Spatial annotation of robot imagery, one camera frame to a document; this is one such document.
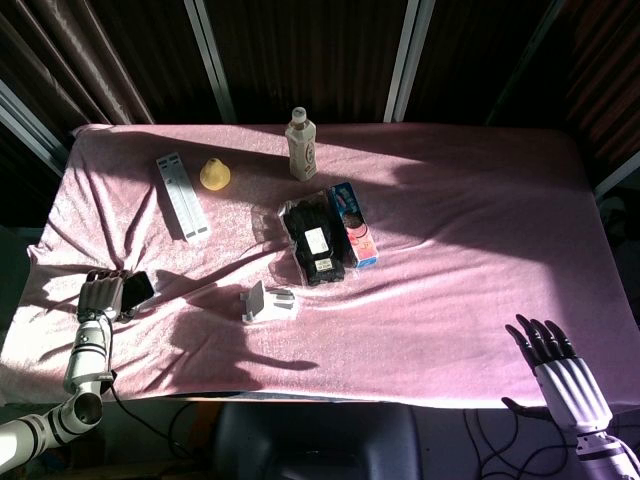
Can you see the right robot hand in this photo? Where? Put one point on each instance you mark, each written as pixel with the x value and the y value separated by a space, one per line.
pixel 570 380

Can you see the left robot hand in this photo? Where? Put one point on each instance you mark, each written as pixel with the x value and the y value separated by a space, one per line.
pixel 100 295

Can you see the blue smartphone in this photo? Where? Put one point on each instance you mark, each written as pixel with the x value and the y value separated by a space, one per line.
pixel 137 291

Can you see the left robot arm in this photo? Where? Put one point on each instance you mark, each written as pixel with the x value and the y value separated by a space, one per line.
pixel 75 370

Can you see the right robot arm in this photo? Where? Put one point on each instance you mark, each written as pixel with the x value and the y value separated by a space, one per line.
pixel 607 452

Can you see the white phone stand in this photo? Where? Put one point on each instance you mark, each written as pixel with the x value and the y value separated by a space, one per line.
pixel 265 302

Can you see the white power strip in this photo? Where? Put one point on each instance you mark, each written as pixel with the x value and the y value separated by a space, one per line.
pixel 182 196

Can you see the yellow pear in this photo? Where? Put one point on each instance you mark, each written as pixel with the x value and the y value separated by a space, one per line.
pixel 215 175

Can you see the black items in clear bag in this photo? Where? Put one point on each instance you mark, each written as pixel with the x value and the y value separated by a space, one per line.
pixel 312 240

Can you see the pink towel cloth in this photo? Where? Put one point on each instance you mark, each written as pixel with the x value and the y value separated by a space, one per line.
pixel 340 280

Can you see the milk tea bottle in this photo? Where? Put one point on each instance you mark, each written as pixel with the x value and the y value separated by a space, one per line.
pixel 301 147

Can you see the black chair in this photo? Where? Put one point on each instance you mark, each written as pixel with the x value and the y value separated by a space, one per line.
pixel 315 442

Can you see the blue cookie box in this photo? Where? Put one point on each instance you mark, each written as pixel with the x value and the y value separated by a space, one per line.
pixel 354 225

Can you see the dark curtain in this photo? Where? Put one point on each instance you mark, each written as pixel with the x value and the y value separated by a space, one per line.
pixel 320 55

